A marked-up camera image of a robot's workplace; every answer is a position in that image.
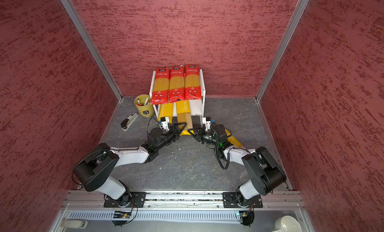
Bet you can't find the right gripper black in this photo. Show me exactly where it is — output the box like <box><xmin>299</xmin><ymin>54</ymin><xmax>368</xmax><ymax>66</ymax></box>
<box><xmin>188</xmin><ymin>126</ymin><xmax>220</xmax><ymax>147</ymax></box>

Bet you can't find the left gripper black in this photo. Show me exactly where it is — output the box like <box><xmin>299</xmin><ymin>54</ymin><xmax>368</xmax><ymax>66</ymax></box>
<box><xmin>156</xmin><ymin>122</ymin><xmax>188</xmax><ymax>151</ymax></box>

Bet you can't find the yellow pasta package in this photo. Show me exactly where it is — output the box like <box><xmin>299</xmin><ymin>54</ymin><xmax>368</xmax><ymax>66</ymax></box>
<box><xmin>176</xmin><ymin>100</ymin><xmax>193</xmax><ymax>136</ymax></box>
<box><xmin>226</xmin><ymin>129</ymin><xmax>245</xmax><ymax>149</ymax></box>
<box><xmin>158</xmin><ymin>103</ymin><xmax>174</xmax><ymax>123</ymax></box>

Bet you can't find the red spaghetti package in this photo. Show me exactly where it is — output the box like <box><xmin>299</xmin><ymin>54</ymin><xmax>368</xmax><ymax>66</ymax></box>
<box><xmin>151</xmin><ymin>67</ymin><xmax>171</xmax><ymax>105</ymax></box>
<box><xmin>169</xmin><ymin>66</ymin><xmax>185</xmax><ymax>103</ymax></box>
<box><xmin>185</xmin><ymin>64</ymin><xmax>202</xmax><ymax>100</ymax></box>

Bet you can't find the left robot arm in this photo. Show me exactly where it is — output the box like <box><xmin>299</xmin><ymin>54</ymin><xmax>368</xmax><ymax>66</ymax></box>
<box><xmin>73</xmin><ymin>123</ymin><xmax>187</xmax><ymax>208</ymax></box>

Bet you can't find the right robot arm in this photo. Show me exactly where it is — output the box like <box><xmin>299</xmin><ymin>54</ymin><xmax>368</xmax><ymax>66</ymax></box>
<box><xmin>188</xmin><ymin>124</ymin><xmax>287</xmax><ymax>208</ymax></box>

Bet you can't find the white two-tier shelf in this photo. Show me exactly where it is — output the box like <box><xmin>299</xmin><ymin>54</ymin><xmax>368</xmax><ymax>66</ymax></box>
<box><xmin>149</xmin><ymin>68</ymin><xmax>206</xmax><ymax>127</ymax></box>

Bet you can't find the yellow pen holder cup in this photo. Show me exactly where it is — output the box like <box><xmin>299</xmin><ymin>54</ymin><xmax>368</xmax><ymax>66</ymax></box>
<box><xmin>135</xmin><ymin>94</ymin><xmax>155</xmax><ymax>118</ymax></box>

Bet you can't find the black grey stapler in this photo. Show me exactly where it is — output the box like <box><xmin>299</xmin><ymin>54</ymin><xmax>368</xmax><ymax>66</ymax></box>
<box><xmin>121</xmin><ymin>112</ymin><xmax>138</xmax><ymax>131</ymax></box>

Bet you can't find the white mug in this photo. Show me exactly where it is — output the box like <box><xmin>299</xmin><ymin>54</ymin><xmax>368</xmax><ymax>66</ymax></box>
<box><xmin>273</xmin><ymin>216</ymin><xmax>302</xmax><ymax>232</ymax></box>

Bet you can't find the white remote device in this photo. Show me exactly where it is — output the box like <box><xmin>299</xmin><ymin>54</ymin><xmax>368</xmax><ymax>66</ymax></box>
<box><xmin>60</xmin><ymin>220</ymin><xmax>89</xmax><ymax>229</ymax></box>

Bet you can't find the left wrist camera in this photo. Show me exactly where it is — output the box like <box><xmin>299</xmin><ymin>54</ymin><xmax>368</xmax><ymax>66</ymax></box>
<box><xmin>160</xmin><ymin>117</ymin><xmax>170</xmax><ymax>132</ymax></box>

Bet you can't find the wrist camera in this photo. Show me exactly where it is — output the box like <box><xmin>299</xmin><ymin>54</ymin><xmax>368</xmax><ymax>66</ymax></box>
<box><xmin>160</xmin><ymin>117</ymin><xmax>170</xmax><ymax>132</ymax></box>
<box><xmin>202</xmin><ymin>117</ymin><xmax>215</xmax><ymax>131</ymax></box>

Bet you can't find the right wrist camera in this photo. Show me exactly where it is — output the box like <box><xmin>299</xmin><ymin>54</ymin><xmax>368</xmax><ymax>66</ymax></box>
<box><xmin>202</xmin><ymin>117</ymin><xmax>215</xmax><ymax>131</ymax></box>

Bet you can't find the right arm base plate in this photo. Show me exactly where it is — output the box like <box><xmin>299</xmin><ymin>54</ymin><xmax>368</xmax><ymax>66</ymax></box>
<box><xmin>222</xmin><ymin>192</ymin><xmax>263</xmax><ymax>209</ymax></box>

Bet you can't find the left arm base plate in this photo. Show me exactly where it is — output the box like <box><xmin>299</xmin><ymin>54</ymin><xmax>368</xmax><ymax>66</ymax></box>
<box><xmin>104</xmin><ymin>192</ymin><xmax>147</xmax><ymax>208</ymax></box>

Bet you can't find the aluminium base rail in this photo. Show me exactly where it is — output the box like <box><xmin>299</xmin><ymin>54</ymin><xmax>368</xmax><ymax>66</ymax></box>
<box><xmin>61</xmin><ymin>191</ymin><xmax>306</xmax><ymax>223</ymax></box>

